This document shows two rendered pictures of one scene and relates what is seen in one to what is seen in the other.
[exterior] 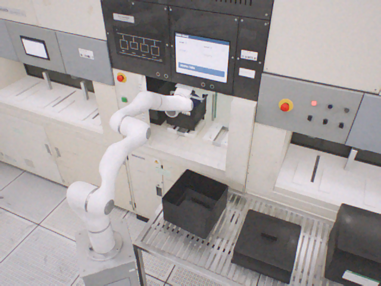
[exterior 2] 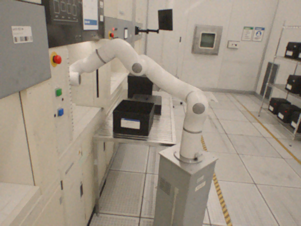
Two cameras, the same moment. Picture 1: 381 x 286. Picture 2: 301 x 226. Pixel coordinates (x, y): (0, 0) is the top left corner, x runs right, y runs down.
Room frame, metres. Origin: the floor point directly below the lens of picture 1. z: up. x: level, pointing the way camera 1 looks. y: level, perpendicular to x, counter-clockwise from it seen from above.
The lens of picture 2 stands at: (1.73, 1.46, 1.51)
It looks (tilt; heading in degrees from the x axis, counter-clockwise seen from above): 22 degrees down; 247
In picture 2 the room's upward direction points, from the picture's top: 4 degrees clockwise
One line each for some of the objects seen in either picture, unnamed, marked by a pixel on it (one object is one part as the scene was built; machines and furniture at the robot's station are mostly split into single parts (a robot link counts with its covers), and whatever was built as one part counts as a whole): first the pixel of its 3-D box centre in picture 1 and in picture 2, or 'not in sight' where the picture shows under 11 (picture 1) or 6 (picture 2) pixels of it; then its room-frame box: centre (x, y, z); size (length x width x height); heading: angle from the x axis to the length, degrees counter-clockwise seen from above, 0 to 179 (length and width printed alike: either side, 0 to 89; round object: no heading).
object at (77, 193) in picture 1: (88, 204); (195, 113); (1.04, 0.49, 1.07); 0.19 x 0.12 x 0.24; 62
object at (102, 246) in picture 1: (101, 234); (190, 142); (1.02, 0.46, 0.85); 0.19 x 0.19 x 0.18
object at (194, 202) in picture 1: (195, 202); (134, 116); (1.24, -0.03, 0.85); 0.28 x 0.28 x 0.17; 60
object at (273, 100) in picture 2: not in sight; (278, 106); (-1.92, -1.13, 0.31); 0.30 x 0.28 x 0.26; 63
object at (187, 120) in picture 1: (186, 105); not in sight; (1.92, 0.03, 1.06); 0.24 x 0.20 x 0.32; 65
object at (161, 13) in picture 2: not in sight; (154, 22); (0.49, -1.59, 1.57); 0.53 x 0.40 x 0.36; 155
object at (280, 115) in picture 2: not in sight; (289, 113); (-1.76, -0.80, 0.31); 0.30 x 0.28 x 0.26; 65
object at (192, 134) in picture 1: (186, 125); not in sight; (1.92, 0.03, 0.89); 0.22 x 0.21 x 0.04; 155
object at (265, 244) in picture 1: (267, 241); (146, 102); (1.00, -0.39, 0.83); 0.29 x 0.29 x 0.13; 67
